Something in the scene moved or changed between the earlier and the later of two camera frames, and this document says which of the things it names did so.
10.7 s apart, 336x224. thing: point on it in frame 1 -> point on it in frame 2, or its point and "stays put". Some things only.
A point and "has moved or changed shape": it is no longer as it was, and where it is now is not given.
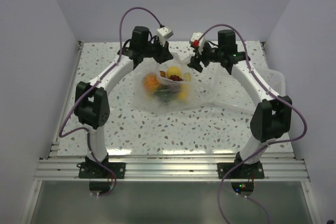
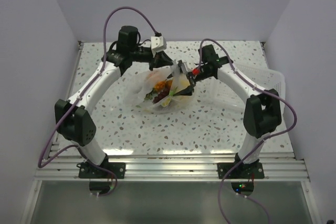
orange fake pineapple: (150, 83) -> (161, 85)
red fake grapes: (175, 77) -> (164, 93)
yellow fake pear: (174, 71) -> (180, 82)
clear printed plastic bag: (171, 86) has moved or changed shape
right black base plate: (242, 171) stays put
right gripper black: (195, 63) -> (188, 91)
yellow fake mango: (184, 93) -> (166, 103)
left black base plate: (95, 170) stays put
